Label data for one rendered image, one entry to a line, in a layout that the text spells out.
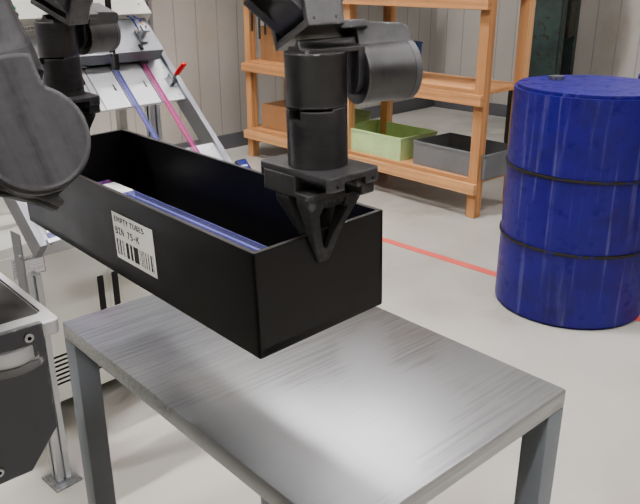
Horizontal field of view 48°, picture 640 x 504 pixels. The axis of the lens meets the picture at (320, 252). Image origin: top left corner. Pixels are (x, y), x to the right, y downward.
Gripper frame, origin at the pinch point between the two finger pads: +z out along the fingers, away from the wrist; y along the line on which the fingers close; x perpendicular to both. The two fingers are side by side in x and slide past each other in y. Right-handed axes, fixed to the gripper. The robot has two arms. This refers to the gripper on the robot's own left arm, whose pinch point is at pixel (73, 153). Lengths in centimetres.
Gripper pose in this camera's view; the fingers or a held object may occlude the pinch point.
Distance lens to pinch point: 119.1
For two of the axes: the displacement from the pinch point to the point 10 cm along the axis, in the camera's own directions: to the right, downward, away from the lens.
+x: -7.4, 2.6, -6.2
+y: -6.7, -2.7, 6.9
